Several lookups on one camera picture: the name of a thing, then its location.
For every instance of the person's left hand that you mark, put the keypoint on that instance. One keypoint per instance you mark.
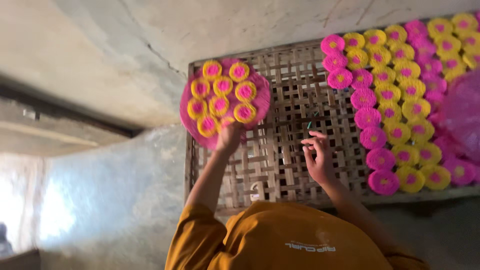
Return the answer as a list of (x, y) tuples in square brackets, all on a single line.
[(228, 138)]

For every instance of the person's right hand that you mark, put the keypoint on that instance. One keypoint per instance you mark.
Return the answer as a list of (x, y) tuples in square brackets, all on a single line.
[(320, 165)]

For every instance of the person's left fingers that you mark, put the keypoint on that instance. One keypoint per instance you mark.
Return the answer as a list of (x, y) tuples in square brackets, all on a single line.
[(229, 126)]

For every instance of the round pink woven plate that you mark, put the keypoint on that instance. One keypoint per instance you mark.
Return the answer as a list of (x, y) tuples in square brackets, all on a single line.
[(262, 93)]

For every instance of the cluster of yellow discs with pink centres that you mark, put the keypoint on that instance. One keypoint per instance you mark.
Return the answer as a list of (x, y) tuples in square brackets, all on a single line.
[(223, 86)]

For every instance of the woven bamboo drying tray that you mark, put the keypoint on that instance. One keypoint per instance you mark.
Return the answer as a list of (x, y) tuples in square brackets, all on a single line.
[(285, 161)]

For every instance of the small green strip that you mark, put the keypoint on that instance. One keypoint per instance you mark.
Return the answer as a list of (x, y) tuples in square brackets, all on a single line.
[(312, 120)]

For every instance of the person's mustard yellow shirt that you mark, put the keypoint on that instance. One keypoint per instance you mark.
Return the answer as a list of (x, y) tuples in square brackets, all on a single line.
[(285, 240)]

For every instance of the rows of pink and yellow discs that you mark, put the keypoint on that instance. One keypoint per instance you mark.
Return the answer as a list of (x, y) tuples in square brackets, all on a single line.
[(390, 108)]

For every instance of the pink plastic bag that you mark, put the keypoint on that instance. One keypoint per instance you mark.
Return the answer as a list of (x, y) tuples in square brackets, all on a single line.
[(463, 112)]

